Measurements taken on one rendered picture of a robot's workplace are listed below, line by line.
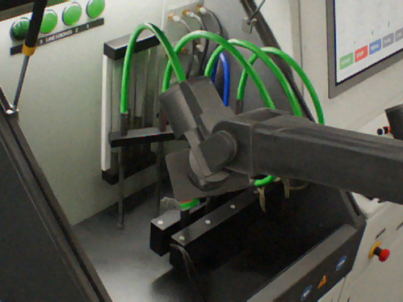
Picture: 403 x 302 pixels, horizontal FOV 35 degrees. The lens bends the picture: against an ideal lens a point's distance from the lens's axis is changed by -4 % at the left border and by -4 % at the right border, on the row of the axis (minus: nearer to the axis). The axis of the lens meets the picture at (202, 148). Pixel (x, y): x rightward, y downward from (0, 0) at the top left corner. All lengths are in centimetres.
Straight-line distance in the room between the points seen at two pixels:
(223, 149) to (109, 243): 89
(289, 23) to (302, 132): 84
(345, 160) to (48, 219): 60
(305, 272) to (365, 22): 70
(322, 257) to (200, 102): 73
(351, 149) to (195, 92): 23
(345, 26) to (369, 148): 106
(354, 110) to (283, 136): 112
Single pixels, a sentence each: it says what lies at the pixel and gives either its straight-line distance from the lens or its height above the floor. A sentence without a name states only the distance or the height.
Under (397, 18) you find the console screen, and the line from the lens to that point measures 193.
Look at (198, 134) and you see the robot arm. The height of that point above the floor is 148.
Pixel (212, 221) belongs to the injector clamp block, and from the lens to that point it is 143.
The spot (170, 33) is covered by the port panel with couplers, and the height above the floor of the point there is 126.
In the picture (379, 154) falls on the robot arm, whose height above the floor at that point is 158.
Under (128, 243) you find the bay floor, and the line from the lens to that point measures 158.
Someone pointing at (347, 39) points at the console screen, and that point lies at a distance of 170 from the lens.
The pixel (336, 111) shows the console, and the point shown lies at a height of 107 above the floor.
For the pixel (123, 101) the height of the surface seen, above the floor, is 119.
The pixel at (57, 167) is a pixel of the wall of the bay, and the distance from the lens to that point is 149.
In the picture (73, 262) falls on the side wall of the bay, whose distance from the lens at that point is 111.
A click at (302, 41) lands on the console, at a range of 154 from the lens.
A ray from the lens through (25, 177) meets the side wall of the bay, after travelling 112.
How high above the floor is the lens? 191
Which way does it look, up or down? 34 degrees down
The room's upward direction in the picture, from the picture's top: 6 degrees clockwise
